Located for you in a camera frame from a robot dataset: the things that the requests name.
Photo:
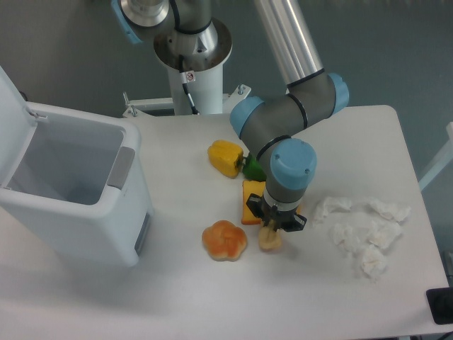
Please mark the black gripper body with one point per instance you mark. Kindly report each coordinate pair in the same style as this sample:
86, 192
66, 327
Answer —
272, 213

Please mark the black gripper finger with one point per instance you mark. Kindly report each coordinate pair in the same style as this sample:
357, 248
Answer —
254, 204
296, 223

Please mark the pale rectangular bread roll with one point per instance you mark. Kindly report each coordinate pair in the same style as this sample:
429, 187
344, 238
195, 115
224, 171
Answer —
269, 238

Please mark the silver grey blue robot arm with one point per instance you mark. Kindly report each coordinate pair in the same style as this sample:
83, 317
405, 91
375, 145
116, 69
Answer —
267, 129

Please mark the orange toast bread slice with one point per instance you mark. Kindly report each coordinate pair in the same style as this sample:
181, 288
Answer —
258, 188

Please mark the green bell pepper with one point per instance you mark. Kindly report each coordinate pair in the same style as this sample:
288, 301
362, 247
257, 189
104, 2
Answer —
252, 170

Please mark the crumpled white tissue upper right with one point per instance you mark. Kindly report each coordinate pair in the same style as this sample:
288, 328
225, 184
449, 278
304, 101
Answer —
389, 211

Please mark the crumpled white tissue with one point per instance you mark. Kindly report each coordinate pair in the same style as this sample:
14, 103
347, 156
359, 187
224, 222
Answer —
369, 263
383, 234
345, 236
389, 211

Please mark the round knotted orange bun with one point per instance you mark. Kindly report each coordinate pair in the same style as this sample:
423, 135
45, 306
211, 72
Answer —
224, 241

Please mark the yellow bell pepper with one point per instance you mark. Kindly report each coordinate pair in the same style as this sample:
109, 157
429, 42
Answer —
226, 157

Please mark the crumpled white tissue left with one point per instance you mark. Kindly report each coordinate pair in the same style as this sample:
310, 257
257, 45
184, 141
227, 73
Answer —
345, 236

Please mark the crumpled white tissue bottom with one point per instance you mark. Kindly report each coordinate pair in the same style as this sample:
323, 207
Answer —
369, 263

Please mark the crumpled white tissue middle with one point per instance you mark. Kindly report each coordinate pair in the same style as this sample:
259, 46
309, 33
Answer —
383, 234

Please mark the black device at edge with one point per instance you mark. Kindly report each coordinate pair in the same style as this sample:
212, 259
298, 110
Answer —
440, 303

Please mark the white furniture leg right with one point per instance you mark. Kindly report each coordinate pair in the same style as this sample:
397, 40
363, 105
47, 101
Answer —
442, 158

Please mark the white open trash bin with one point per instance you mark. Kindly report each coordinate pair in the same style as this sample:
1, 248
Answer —
74, 179

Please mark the white metal base frame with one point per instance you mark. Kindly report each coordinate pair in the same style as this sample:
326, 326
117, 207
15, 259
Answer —
155, 106

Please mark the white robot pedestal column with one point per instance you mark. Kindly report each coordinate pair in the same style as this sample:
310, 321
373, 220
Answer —
194, 64

